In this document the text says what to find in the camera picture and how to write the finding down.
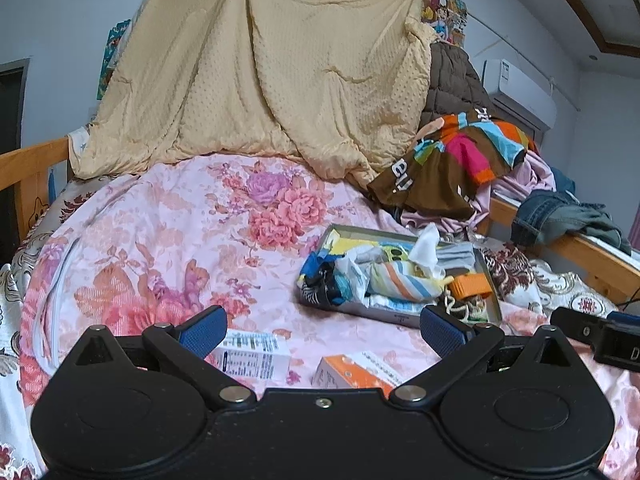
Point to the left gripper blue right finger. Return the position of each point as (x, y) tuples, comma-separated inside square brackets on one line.
[(442, 332)]

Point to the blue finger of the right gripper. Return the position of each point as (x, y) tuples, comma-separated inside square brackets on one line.
[(624, 318)]

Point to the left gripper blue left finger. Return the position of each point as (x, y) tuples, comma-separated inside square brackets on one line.
[(202, 333)]

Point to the orange cloth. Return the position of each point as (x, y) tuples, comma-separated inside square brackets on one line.
[(470, 285)]

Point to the striped yellow plush toy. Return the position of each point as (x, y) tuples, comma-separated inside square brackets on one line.
[(404, 280)]

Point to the grey cloth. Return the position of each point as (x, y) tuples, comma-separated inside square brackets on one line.
[(456, 256)]

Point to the white gauze cloth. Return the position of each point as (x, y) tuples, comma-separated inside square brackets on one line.
[(424, 253)]

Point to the white blue quilted cloth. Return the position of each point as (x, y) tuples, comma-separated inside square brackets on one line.
[(358, 277)]

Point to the grey drawstring pouch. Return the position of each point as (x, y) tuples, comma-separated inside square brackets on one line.
[(369, 254)]

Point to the black patterned sock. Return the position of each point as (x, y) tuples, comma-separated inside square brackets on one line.
[(319, 284)]

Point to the white blue carton box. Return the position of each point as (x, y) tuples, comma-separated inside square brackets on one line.
[(252, 356)]

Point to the cartoon picture tray box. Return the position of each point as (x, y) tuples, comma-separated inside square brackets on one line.
[(341, 240)]

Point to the orange white carton box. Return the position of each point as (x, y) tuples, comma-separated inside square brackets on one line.
[(360, 370)]

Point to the grey green garment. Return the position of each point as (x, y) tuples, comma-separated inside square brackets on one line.
[(583, 219)]

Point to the pink floral quilt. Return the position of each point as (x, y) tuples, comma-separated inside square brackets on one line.
[(162, 338)]

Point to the blue denim jeans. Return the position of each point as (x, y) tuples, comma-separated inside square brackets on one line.
[(546, 215)]

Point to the lilac pink garment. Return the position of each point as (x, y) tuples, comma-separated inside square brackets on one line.
[(531, 175)]

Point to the colourful brown striped garment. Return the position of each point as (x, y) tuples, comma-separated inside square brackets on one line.
[(450, 159)]

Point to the brown quilted jacket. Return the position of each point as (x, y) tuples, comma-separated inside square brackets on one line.
[(454, 85)]

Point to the beige dotted blanket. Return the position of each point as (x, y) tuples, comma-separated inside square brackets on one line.
[(337, 84)]

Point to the wooden bed frame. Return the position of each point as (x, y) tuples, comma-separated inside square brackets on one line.
[(610, 272)]

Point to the white wall air conditioner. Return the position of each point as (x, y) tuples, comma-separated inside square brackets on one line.
[(514, 92)]

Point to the teal wall poster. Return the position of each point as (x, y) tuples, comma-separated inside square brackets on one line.
[(114, 37)]

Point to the colourful wall poster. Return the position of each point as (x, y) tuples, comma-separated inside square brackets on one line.
[(448, 18)]

